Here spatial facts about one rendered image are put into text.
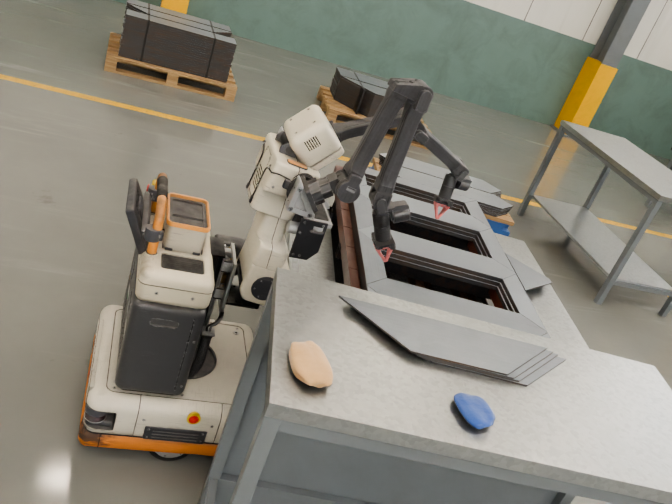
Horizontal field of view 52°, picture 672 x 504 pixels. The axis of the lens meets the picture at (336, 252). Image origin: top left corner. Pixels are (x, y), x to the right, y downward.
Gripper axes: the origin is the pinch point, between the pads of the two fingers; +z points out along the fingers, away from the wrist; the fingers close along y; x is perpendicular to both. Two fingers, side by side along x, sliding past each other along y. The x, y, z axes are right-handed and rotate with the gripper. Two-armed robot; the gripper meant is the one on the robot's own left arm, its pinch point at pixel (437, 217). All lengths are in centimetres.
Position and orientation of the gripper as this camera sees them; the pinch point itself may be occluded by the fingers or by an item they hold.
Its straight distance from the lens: 315.2
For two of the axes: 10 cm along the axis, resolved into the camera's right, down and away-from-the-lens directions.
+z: -3.0, 9.3, 2.3
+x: -9.5, -2.5, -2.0
